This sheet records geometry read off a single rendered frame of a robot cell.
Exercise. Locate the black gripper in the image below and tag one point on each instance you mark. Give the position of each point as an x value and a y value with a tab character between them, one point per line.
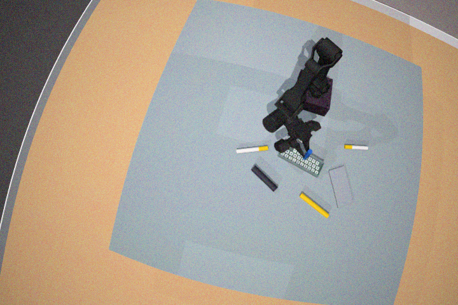
283	145

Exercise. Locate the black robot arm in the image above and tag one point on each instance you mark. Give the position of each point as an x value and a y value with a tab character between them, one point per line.
312	79

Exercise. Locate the keyboard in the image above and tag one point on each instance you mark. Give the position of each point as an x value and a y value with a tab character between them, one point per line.
311	165

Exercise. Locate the dark grey cylinder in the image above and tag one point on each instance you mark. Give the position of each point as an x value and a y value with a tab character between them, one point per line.
264	178

